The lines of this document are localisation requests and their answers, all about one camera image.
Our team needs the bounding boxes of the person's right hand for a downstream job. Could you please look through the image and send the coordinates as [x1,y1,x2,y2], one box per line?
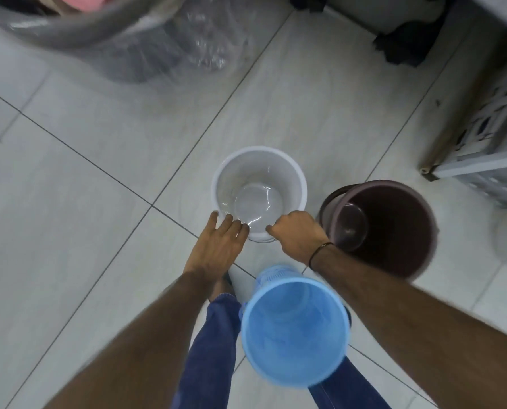
[265,210,329,269]

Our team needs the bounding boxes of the person's left hand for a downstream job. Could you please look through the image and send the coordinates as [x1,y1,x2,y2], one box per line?
[184,210,250,276]

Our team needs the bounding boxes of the white plastic bucket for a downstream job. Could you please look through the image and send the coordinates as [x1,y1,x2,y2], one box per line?
[210,145,309,243]

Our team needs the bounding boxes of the person's left forearm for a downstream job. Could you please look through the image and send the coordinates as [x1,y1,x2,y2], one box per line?
[44,269,229,409]

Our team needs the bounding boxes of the person's right forearm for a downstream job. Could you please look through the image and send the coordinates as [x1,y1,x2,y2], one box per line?
[311,245,507,409]

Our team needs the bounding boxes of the black wristband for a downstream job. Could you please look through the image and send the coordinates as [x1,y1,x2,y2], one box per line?
[307,242,335,271]

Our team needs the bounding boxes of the person's left foot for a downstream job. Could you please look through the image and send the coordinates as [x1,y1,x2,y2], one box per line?
[210,272,238,304]

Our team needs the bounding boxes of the blue plastic bucket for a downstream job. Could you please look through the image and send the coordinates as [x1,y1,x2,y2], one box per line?
[239,263,352,389]

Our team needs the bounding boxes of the brown plastic bucket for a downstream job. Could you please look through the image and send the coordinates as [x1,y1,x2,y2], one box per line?
[319,180,439,282]

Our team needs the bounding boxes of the blue jeans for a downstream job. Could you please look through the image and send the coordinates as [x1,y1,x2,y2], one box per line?
[172,292,391,409]

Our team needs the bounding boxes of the clear plastic bag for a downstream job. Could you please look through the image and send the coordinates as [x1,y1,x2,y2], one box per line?
[89,0,256,84]

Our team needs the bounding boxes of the black appliance foot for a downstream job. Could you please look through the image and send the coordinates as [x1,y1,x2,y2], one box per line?
[372,16,447,68]
[288,0,327,14]

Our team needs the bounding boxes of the grey perforated plastic crate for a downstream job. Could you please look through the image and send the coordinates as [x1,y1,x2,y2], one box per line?
[432,50,507,210]

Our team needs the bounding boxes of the large grey tub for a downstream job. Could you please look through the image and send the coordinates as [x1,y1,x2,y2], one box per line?
[0,0,182,52]

